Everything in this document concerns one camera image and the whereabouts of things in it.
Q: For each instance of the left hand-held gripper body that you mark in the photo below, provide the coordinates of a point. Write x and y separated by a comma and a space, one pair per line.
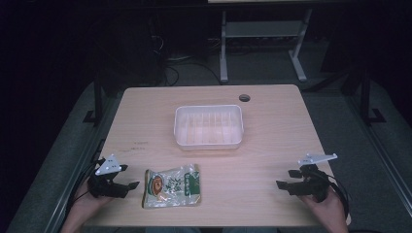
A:
105, 189

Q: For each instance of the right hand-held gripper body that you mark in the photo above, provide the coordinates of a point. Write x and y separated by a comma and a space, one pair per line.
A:
314, 186

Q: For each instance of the green and white snack packet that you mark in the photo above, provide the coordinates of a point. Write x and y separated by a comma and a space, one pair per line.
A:
171, 186

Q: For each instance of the white plastic container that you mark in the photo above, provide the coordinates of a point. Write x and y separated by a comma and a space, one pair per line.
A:
209, 127

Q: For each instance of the person's left hand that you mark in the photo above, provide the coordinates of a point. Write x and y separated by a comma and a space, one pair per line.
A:
84, 204

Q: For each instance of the person's right hand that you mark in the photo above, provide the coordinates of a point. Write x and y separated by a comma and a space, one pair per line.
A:
330, 213

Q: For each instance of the black metal stand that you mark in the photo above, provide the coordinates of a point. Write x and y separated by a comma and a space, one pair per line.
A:
97, 103
366, 97

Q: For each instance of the grey metal rail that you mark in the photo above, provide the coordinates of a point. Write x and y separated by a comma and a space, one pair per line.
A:
81, 168
382, 155

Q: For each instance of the white metal desk frame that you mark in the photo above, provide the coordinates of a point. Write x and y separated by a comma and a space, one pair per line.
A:
264, 29

